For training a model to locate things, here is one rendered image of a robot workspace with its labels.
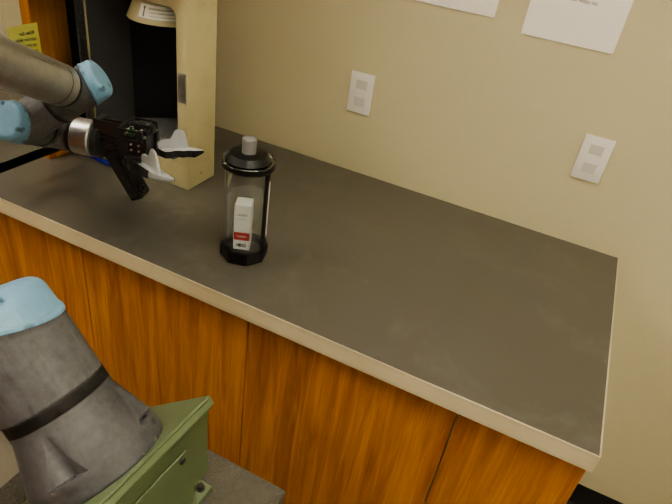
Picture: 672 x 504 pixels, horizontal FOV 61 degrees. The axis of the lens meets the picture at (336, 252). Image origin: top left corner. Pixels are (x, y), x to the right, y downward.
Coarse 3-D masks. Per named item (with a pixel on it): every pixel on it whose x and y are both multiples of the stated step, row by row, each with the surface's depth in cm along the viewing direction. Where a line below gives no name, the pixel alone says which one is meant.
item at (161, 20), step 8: (136, 0) 131; (136, 8) 131; (144, 8) 130; (152, 8) 129; (160, 8) 129; (168, 8) 130; (128, 16) 133; (136, 16) 131; (144, 16) 130; (152, 16) 130; (160, 16) 130; (168, 16) 130; (152, 24) 130; (160, 24) 130; (168, 24) 130
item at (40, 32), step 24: (0, 0) 117; (24, 0) 121; (48, 0) 127; (0, 24) 119; (24, 24) 123; (48, 24) 129; (48, 48) 131; (0, 96) 124; (24, 96) 129; (0, 144) 128; (24, 144) 134
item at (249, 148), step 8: (248, 136) 112; (248, 144) 111; (256, 144) 112; (232, 152) 112; (240, 152) 112; (248, 152) 111; (256, 152) 113; (264, 152) 114; (232, 160) 111; (240, 160) 110; (248, 160) 110; (256, 160) 110; (264, 160) 112; (248, 168) 110; (256, 168) 110
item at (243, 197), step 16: (224, 160) 112; (272, 160) 115; (240, 176) 111; (256, 176) 110; (224, 192) 116; (240, 192) 113; (256, 192) 113; (224, 208) 118; (240, 208) 115; (256, 208) 116; (224, 224) 120; (240, 224) 117; (256, 224) 118; (224, 240) 121; (240, 240) 119; (256, 240) 120
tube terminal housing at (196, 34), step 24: (144, 0) 126; (168, 0) 123; (192, 0) 123; (216, 0) 130; (192, 24) 126; (216, 24) 133; (192, 48) 128; (192, 72) 131; (192, 96) 134; (192, 120) 138; (192, 144) 141; (168, 168) 146; (192, 168) 144
